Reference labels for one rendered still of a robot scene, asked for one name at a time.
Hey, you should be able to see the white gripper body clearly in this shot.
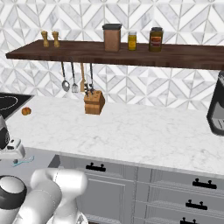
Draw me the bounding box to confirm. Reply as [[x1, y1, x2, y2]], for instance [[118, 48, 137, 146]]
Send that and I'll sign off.
[[0, 144, 27, 162]]

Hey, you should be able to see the teal peeler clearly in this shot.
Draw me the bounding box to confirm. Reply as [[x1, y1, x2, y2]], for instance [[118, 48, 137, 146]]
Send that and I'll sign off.
[[11, 155, 36, 168]]

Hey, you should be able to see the grey drawer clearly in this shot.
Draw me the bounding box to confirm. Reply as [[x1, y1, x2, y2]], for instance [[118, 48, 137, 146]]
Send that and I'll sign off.
[[59, 155, 138, 180], [0, 146, 61, 187], [133, 204, 224, 224], [136, 166, 224, 193], [135, 186, 224, 214]]

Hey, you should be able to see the grey drawer front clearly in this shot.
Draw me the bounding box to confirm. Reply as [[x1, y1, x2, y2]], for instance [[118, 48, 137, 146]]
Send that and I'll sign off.
[[136, 166, 224, 193], [133, 204, 224, 224], [135, 186, 224, 214], [59, 155, 138, 180]]

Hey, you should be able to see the small orange fruit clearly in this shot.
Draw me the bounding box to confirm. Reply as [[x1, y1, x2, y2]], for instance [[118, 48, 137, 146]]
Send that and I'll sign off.
[[21, 106, 32, 116]]

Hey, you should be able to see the black hob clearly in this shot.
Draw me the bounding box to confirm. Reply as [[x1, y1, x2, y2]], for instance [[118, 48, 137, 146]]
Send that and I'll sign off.
[[0, 92, 35, 121]]

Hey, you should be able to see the metal ladle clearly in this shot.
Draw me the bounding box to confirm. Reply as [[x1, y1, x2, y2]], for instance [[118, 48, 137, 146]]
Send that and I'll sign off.
[[59, 61, 71, 93]]

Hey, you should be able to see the metal spatula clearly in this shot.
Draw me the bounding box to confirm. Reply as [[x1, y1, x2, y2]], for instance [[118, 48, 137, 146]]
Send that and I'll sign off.
[[69, 61, 80, 94]]

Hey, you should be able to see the wooden knife block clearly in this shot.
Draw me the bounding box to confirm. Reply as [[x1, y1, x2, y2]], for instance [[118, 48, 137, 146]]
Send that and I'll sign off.
[[83, 84, 106, 116]]

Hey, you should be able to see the wooden spatula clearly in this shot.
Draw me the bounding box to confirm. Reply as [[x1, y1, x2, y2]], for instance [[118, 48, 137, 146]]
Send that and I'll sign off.
[[79, 62, 87, 94]]

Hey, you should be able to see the grey cupboard door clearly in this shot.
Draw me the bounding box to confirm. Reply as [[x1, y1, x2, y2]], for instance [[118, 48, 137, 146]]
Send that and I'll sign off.
[[75, 171, 136, 224]]

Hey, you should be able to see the dark hanging utensil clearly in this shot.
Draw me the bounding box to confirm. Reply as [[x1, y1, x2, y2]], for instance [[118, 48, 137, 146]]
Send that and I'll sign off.
[[88, 62, 95, 92]]

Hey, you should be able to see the wooden pepper mill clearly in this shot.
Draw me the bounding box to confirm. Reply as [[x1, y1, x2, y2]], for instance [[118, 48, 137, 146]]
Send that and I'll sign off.
[[51, 30, 61, 49], [40, 30, 50, 49]]

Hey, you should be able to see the dark wooden shelf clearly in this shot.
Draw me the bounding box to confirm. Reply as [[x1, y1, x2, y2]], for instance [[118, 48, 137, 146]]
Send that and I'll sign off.
[[4, 38, 224, 71]]

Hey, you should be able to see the brown canister with black lid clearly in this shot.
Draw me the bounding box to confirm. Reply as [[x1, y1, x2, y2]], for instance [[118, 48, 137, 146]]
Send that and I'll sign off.
[[101, 23, 123, 53]]

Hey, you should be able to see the small yellow jar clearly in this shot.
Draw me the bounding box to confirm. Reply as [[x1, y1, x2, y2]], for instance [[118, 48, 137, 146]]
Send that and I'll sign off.
[[127, 30, 138, 52]]

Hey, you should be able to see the dark jar with red label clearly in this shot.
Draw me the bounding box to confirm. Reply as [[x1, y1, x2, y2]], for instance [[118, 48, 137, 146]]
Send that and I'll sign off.
[[148, 26, 165, 53]]

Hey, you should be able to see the black coffee machine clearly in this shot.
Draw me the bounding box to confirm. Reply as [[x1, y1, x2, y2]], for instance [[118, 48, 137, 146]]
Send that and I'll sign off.
[[206, 69, 224, 137]]

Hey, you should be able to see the black drawer handle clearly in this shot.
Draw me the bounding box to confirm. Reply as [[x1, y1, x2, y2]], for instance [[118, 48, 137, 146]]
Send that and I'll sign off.
[[185, 199, 209, 211], [85, 162, 107, 172], [179, 216, 201, 224], [192, 178, 218, 190]]

